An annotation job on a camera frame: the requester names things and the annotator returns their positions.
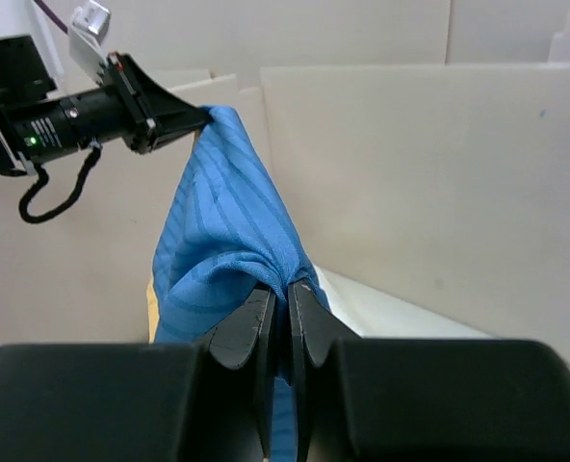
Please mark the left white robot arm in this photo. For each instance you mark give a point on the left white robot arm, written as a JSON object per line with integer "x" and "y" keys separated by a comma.
{"x": 38, "y": 129}

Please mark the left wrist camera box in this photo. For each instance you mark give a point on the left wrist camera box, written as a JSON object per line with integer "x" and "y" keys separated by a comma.
{"x": 87, "y": 29}

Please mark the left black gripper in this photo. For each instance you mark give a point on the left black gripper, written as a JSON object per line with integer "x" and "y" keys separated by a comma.
{"x": 149, "y": 100}

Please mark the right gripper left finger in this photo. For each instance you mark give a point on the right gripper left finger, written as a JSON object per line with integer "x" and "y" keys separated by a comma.
{"x": 233, "y": 414}

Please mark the blue yellow cartoon pillowcase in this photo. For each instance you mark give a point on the blue yellow cartoon pillowcase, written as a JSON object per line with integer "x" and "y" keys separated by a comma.
{"x": 226, "y": 231}

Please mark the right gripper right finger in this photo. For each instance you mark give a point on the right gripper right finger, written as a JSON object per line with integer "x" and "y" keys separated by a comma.
{"x": 315, "y": 376}

